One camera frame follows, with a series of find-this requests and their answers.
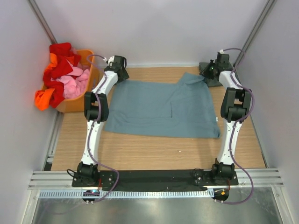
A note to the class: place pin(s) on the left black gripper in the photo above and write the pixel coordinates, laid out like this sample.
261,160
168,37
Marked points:
124,76

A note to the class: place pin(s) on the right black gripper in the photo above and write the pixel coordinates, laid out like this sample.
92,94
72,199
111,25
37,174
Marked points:
205,71

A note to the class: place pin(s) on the blue-grey t shirt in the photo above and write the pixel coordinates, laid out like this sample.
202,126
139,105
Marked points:
184,109

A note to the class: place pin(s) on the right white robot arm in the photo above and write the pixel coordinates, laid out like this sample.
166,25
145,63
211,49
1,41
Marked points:
235,109

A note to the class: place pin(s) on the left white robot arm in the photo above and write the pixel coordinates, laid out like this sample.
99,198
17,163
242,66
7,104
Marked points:
96,112

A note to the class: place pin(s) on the folded dark grey t shirt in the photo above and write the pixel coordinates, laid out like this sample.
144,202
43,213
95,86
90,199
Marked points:
214,82

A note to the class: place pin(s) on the pink t shirt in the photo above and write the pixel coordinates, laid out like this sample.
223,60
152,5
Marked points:
75,82

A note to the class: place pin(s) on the red t shirt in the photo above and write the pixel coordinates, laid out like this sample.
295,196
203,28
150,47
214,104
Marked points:
66,60

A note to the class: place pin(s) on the orange t shirt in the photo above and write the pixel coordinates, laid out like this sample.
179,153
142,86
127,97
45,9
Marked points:
43,97

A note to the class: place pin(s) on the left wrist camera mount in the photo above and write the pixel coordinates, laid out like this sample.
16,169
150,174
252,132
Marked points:
109,60

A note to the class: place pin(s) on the right aluminium corner post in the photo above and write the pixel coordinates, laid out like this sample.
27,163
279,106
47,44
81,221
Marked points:
255,30

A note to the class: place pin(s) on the aluminium corner post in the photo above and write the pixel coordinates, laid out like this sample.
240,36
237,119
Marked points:
40,17
255,30

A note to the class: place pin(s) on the left aluminium corner post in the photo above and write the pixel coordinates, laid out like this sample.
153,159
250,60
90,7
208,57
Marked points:
40,17

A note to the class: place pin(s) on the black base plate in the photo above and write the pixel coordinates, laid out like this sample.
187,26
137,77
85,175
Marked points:
154,180

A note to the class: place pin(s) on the slotted white cable duct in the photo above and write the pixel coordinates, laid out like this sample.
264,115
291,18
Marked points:
92,194

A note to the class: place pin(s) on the aluminium frame rail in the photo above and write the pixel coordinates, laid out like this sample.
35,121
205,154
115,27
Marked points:
261,177

